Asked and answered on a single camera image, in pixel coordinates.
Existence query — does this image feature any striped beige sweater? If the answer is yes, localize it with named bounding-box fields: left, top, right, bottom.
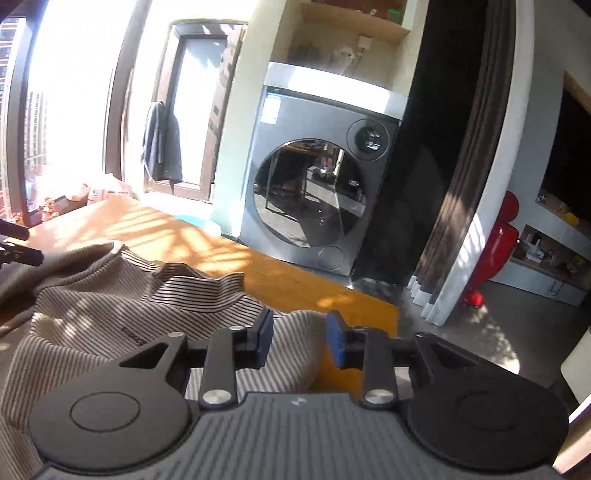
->
left=0, top=240, right=343, bottom=480

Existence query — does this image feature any dark folding door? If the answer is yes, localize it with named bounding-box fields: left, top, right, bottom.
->
left=353, top=1, right=516, bottom=312

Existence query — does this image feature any dark blue hanging towel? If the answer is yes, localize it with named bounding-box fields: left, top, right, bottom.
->
left=141, top=101, right=182, bottom=184

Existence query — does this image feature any grey front-load washing machine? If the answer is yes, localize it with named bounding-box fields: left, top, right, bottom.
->
left=239, top=87, right=401, bottom=276

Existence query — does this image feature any wooden wall shelf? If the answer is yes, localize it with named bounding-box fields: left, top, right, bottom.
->
left=301, top=2, right=410, bottom=45

